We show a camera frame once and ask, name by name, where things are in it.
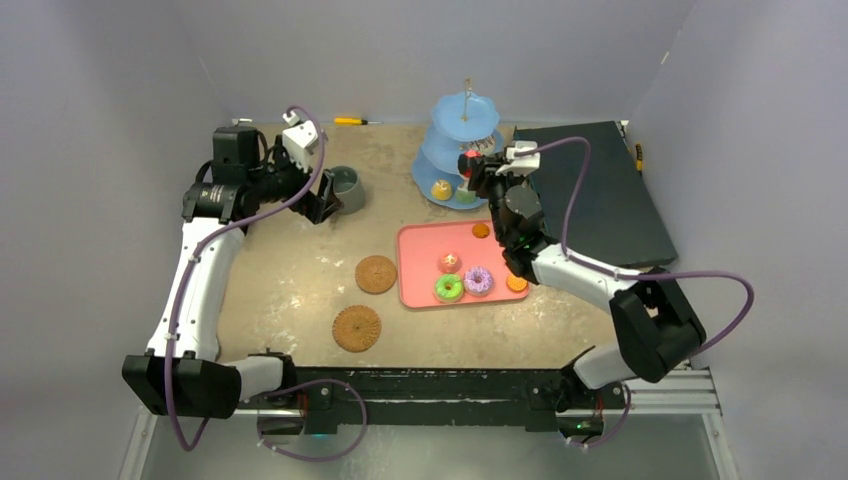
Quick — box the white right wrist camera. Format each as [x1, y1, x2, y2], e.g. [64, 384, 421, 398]
[499, 140, 541, 176]

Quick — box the purple frosted donut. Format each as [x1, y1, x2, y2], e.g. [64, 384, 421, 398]
[463, 266, 495, 297]

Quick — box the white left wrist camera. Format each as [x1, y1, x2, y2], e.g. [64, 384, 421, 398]
[281, 111, 319, 173]

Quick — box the yellow-handled screwdriver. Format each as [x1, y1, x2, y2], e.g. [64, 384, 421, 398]
[333, 117, 381, 126]

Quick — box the round orange sandwich biscuit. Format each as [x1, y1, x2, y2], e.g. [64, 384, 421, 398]
[506, 274, 529, 293]

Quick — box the green frosted donut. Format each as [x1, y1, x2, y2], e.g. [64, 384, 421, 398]
[433, 273, 464, 304]

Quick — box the yellow tool at right wall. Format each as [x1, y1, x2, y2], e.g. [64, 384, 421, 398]
[634, 143, 644, 174]

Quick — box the upper woven rattan coaster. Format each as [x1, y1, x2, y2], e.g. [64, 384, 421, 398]
[354, 255, 397, 294]

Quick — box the green cupcake with cream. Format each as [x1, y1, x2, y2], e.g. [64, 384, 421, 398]
[454, 186, 478, 205]

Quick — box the pink cupcake with cream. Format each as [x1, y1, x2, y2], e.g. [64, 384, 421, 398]
[436, 251, 463, 274]

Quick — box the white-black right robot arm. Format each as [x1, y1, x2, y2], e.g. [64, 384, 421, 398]
[457, 151, 706, 407]

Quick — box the woven rattan coaster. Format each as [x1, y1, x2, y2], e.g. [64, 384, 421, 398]
[332, 305, 382, 353]
[354, 255, 397, 294]

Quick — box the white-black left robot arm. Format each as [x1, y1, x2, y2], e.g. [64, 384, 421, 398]
[122, 121, 341, 419]

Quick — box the blue three-tier cake stand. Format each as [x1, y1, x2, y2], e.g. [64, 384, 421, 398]
[411, 77, 504, 211]

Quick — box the dark teal flat box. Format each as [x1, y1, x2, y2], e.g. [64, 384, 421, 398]
[513, 121, 678, 268]

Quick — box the yellow cupcake with cream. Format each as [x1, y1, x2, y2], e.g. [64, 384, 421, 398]
[430, 179, 453, 202]

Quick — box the black aluminium base frame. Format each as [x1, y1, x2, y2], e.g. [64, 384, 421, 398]
[135, 366, 723, 439]

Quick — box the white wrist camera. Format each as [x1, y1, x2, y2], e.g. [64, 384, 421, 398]
[281, 111, 319, 173]
[499, 140, 541, 176]

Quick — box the grey-green ceramic mug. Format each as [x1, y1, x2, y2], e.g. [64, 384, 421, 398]
[331, 165, 366, 215]

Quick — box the brown chocolate chip cookie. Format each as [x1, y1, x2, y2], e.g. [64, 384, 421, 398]
[471, 223, 491, 239]

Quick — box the red frosted donut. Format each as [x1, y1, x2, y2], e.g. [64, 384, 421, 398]
[461, 150, 483, 177]

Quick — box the pink rectangular tray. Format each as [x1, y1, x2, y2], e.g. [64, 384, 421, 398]
[396, 220, 531, 309]

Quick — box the lower woven rattan coaster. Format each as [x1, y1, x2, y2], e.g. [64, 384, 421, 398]
[332, 305, 382, 353]

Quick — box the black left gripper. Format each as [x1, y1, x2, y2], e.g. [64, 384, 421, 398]
[247, 136, 342, 223]

